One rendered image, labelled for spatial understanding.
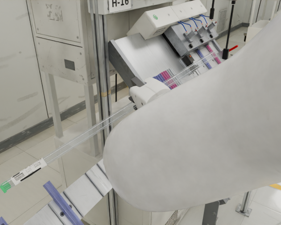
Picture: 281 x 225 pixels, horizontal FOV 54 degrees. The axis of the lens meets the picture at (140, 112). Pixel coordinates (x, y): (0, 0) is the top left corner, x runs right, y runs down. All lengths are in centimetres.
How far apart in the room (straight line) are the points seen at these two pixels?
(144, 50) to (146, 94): 72
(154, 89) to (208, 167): 25
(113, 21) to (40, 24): 32
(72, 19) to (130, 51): 26
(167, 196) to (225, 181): 4
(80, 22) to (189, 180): 97
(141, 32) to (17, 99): 168
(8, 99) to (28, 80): 25
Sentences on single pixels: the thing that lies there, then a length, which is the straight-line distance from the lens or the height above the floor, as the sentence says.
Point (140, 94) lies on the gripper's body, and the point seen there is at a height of 129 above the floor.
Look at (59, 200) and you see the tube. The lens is 62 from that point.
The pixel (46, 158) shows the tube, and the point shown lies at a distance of 52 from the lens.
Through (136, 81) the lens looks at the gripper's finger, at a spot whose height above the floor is 128.
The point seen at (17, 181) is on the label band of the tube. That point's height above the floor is 114.
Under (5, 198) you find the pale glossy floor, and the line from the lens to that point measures 224.
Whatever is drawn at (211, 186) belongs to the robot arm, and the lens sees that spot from 19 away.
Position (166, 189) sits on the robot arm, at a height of 133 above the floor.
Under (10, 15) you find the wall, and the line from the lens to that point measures 247.
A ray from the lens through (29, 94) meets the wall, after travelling 267.
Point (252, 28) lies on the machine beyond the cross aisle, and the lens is 450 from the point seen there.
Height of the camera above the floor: 147
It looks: 29 degrees down
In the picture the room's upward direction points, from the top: straight up
